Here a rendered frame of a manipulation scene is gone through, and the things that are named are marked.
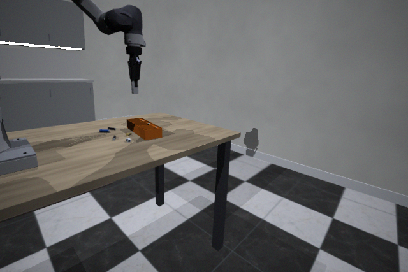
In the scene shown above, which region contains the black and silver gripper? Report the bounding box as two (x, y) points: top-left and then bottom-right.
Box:
(126, 46), (142, 94)

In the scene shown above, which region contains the orange three-compartment bin rack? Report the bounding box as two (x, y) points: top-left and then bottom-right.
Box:
(127, 118), (162, 140)

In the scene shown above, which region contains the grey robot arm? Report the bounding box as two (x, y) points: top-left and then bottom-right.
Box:
(0, 0), (146, 152)

